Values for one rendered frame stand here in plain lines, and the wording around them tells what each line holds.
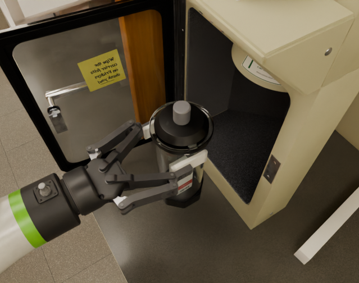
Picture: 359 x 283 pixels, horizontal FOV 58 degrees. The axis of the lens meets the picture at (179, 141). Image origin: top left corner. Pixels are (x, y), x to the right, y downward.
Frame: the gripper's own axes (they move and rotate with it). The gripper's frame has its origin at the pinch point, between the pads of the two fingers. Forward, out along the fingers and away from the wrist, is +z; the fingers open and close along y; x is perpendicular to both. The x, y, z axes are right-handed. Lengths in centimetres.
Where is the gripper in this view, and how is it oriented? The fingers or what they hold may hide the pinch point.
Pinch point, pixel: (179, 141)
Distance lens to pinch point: 58.1
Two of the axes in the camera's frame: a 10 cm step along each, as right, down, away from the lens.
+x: 0.0, 5.8, 8.1
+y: -5.3, -6.9, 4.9
